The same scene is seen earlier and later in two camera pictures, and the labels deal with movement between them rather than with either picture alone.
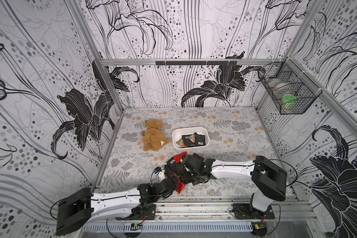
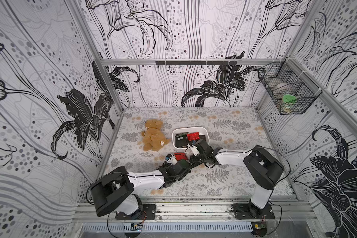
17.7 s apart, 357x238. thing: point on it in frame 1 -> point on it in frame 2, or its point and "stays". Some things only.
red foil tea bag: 180,186 -> 193,136
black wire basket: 291,90 stays
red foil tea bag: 178,157 stays
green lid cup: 289,102 stays
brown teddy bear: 154,138 stays
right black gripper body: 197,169 -> 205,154
